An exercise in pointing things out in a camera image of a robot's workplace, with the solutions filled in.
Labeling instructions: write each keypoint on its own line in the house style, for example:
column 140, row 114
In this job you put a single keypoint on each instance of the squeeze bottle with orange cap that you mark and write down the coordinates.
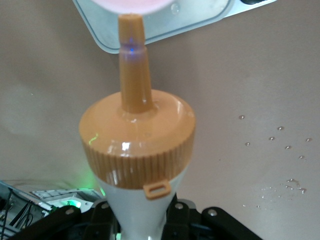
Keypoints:
column 137, row 140

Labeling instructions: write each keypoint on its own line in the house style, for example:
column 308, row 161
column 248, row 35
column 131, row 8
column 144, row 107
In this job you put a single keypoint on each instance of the pink plastic cup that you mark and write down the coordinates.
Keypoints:
column 132, row 6

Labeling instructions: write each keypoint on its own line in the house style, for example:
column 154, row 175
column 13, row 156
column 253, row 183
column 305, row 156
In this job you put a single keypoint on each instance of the silver digital kitchen scale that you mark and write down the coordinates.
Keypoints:
column 190, row 17

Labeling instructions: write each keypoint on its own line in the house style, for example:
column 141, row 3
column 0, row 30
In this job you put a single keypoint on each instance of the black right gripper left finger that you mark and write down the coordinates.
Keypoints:
column 62, row 225

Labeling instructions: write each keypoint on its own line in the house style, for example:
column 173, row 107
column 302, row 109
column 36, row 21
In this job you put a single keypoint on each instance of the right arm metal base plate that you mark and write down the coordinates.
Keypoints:
column 50, row 195

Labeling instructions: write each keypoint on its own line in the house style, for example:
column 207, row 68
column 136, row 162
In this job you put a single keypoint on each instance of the brown table cover sheet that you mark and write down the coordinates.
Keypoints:
column 250, row 87

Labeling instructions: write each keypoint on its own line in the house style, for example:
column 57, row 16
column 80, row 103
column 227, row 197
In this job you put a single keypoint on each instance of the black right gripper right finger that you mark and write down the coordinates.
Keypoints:
column 220, row 225

